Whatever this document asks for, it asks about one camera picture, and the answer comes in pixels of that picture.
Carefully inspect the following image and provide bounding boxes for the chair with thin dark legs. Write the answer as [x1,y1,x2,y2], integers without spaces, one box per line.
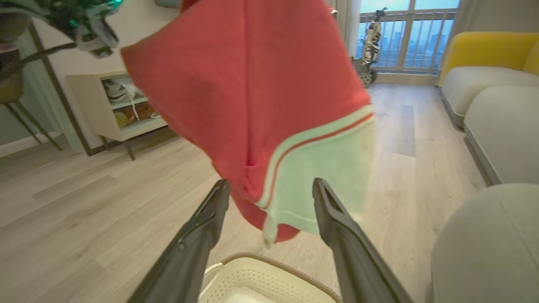
[0,13,64,152]

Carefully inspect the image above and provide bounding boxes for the beige curtain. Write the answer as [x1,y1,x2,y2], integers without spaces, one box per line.
[446,0,539,40]
[328,0,363,58]

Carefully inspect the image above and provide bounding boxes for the red garment with white trim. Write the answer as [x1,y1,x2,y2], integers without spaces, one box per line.
[121,0,376,245]

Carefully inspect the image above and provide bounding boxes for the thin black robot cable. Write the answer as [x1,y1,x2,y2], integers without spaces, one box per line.
[0,42,79,81]

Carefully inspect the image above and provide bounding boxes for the cream perforated laundry basket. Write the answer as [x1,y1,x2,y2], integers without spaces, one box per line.
[198,252,342,303]

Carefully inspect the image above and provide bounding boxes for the white bag in cabinet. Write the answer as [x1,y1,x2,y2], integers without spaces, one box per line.
[103,79,146,104]

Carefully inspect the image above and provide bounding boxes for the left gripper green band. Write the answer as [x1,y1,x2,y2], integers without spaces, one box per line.
[42,0,123,58]

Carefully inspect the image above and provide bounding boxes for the wheeled robot by window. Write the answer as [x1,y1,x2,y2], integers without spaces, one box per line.
[352,7,389,89]

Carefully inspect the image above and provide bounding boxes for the large window with railing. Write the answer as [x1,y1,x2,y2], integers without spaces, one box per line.
[359,0,460,75]

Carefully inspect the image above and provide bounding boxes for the beige shelf cabinet dark legs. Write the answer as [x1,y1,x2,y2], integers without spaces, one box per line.
[65,69,178,161]

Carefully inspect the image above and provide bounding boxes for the grey sectional sofa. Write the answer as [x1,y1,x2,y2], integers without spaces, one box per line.
[425,65,539,303]

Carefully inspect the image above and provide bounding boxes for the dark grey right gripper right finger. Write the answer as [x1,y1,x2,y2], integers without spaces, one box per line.
[312,178,415,303]

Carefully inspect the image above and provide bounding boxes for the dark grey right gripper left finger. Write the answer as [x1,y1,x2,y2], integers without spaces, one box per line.
[126,179,231,303]

